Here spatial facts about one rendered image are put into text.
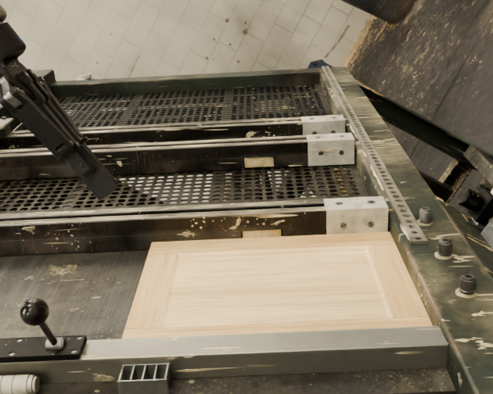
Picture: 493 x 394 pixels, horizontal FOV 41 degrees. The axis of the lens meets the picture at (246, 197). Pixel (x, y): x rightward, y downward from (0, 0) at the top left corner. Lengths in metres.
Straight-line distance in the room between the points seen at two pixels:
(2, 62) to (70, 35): 5.69
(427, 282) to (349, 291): 0.13
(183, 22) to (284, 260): 5.28
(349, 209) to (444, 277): 0.28
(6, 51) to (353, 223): 0.79
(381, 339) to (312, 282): 0.23
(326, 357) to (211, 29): 5.59
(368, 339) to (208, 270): 0.38
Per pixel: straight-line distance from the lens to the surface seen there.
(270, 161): 1.77
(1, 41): 0.83
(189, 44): 6.42
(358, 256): 1.27
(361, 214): 1.34
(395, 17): 5.65
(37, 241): 1.42
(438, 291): 1.10
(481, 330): 1.02
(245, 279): 1.20
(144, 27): 6.43
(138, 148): 1.79
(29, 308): 0.93
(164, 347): 1.00
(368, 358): 0.99
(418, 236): 1.27
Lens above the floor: 1.41
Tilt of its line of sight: 10 degrees down
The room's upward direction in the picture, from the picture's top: 63 degrees counter-clockwise
